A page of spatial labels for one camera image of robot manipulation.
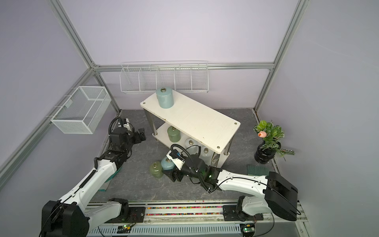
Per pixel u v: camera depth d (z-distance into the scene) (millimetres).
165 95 691
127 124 720
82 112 833
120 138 602
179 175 644
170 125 684
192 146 632
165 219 734
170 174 623
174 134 896
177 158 609
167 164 670
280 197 411
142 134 754
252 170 872
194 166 535
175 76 1021
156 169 825
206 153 802
